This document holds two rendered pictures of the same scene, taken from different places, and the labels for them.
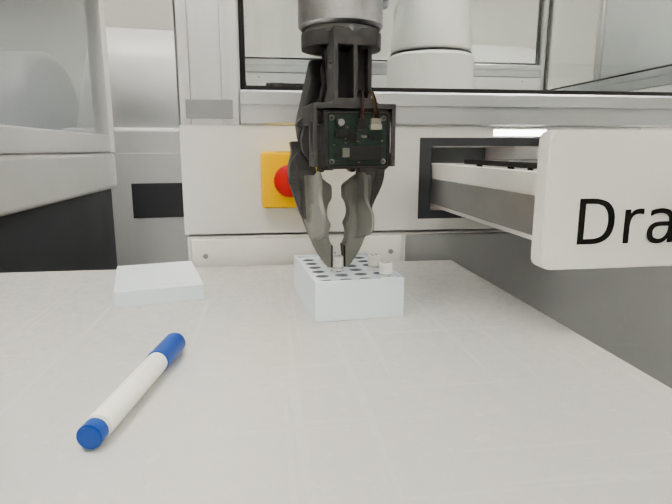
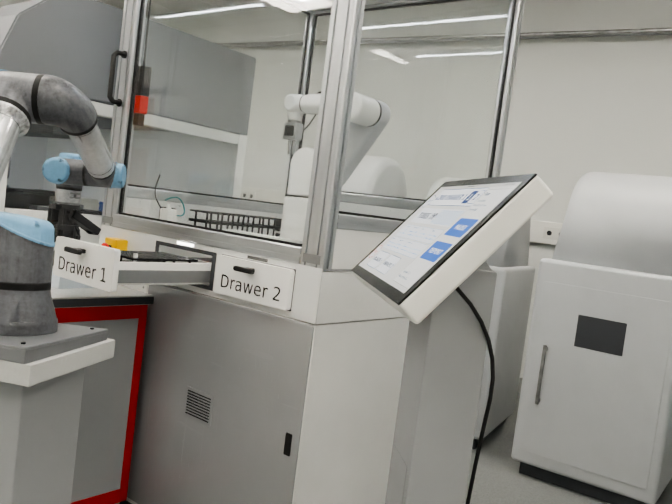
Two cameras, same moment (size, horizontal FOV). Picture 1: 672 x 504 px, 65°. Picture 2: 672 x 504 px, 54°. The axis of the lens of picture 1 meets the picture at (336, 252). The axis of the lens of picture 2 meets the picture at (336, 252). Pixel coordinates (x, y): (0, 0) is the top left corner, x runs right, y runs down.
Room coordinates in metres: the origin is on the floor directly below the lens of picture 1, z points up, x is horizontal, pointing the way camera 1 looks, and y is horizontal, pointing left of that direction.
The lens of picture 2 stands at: (-0.32, -2.05, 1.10)
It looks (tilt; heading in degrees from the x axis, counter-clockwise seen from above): 4 degrees down; 46
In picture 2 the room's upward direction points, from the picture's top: 7 degrees clockwise
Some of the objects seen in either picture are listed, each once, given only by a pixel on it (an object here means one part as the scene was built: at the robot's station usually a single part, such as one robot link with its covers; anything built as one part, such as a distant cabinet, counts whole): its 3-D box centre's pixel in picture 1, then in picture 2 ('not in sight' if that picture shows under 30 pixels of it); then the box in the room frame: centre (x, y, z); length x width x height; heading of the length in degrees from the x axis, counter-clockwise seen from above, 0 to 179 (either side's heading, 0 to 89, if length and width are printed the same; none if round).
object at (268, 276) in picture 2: not in sight; (252, 281); (0.80, -0.57, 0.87); 0.29 x 0.02 x 0.11; 98
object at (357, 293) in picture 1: (343, 283); (68, 279); (0.52, -0.01, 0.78); 0.12 x 0.08 x 0.04; 13
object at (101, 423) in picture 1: (140, 380); not in sight; (0.31, 0.13, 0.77); 0.14 x 0.02 x 0.02; 179
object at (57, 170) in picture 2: not in sight; (66, 171); (0.45, -0.09, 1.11); 0.11 x 0.11 x 0.08; 51
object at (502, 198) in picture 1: (562, 190); (150, 267); (0.64, -0.28, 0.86); 0.40 x 0.26 x 0.06; 8
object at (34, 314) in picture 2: not in sight; (18, 305); (0.15, -0.67, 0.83); 0.15 x 0.15 x 0.10
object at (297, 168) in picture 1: (313, 171); not in sight; (0.51, 0.02, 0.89); 0.05 x 0.02 x 0.09; 103
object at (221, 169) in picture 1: (437, 167); (295, 268); (1.24, -0.24, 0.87); 1.02 x 0.95 x 0.14; 98
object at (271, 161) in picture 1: (288, 179); (114, 249); (0.69, 0.06, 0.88); 0.07 x 0.05 x 0.07; 98
